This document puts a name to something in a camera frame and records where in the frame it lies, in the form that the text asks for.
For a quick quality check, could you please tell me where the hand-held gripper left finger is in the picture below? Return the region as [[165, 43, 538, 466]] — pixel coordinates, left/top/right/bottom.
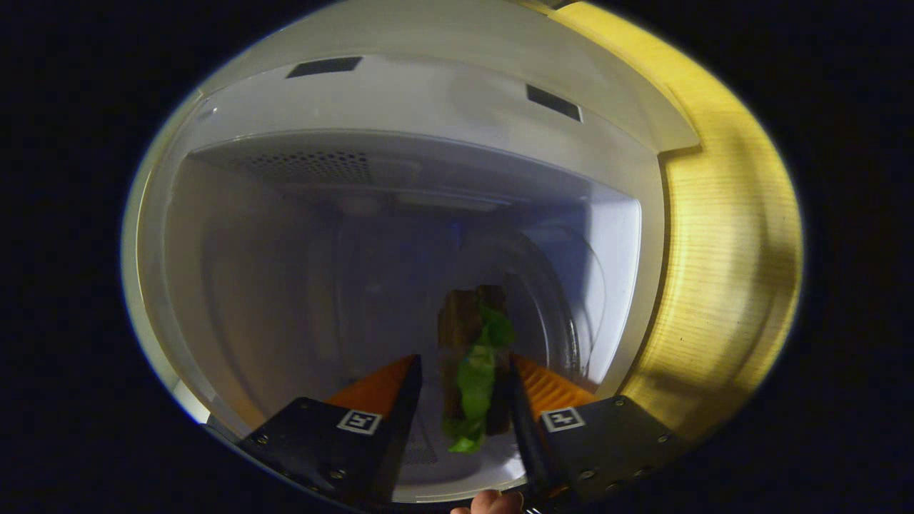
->
[[236, 353, 423, 511]]

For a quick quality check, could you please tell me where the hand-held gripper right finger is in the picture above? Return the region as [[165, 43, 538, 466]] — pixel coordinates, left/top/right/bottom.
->
[[506, 355, 690, 504]]

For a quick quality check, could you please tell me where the lettuce sandwich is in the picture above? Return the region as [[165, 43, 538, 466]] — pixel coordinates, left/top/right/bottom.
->
[[437, 284, 518, 455]]

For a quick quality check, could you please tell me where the white microwave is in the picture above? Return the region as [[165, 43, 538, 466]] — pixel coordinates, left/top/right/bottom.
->
[[121, 0, 700, 504]]

